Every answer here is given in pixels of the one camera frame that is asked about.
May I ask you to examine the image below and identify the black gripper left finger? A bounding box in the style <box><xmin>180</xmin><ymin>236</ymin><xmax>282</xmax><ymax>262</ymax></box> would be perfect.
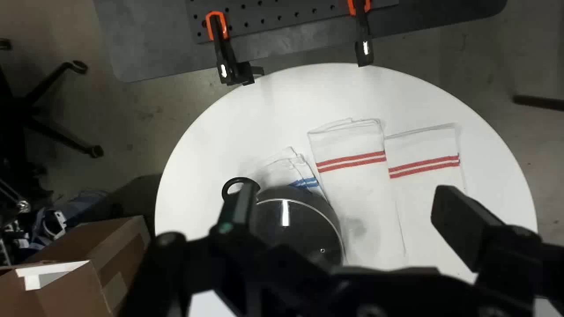
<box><xmin>208</xmin><ymin>181</ymin><xmax>261</xmax><ymax>248</ymax></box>

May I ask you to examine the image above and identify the orange and black clamp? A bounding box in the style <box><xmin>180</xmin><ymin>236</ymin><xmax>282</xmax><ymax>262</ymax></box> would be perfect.
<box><xmin>203</xmin><ymin>10</ymin><xmax>257</xmax><ymax>88</ymax></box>
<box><xmin>344</xmin><ymin>0</ymin><xmax>375</xmax><ymax>68</ymax></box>

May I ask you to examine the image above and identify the glass pot lid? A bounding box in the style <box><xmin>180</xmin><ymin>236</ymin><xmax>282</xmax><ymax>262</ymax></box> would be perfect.
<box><xmin>252</xmin><ymin>188</ymin><xmax>344</xmax><ymax>265</ymax></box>

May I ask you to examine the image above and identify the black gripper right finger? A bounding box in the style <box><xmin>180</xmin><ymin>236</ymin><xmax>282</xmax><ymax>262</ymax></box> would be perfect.
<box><xmin>430</xmin><ymin>183</ymin><xmax>550</xmax><ymax>295</ymax></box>

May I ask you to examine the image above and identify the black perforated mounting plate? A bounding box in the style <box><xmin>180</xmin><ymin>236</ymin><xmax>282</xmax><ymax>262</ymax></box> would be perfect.
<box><xmin>93</xmin><ymin>0</ymin><xmax>508</xmax><ymax>84</ymax></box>

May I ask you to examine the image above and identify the black office chair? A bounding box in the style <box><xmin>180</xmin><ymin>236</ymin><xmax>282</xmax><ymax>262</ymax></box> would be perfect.
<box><xmin>0</xmin><ymin>37</ymin><xmax>106</xmax><ymax>183</ymax></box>

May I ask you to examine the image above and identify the black cooking pot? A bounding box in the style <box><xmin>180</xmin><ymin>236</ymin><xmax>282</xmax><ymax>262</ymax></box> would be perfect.
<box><xmin>219</xmin><ymin>176</ymin><xmax>349</xmax><ymax>269</ymax></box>

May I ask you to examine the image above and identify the white towel with red stripes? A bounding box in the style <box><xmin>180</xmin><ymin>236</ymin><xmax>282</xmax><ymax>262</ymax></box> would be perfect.
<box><xmin>307</xmin><ymin>118</ymin><xmax>409</xmax><ymax>262</ymax></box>
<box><xmin>383</xmin><ymin>123</ymin><xmax>472</xmax><ymax>269</ymax></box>

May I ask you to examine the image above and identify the white foam piece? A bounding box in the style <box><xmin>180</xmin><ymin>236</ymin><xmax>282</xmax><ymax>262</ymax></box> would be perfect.
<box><xmin>14</xmin><ymin>258</ymin><xmax>92</xmax><ymax>292</ymax></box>

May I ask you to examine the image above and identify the brown cardboard box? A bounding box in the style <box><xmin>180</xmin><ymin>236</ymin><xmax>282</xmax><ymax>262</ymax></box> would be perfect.
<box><xmin>0</xmin><ymin>214</ymin><xmax>152</xmax><ymax>317</ymax></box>

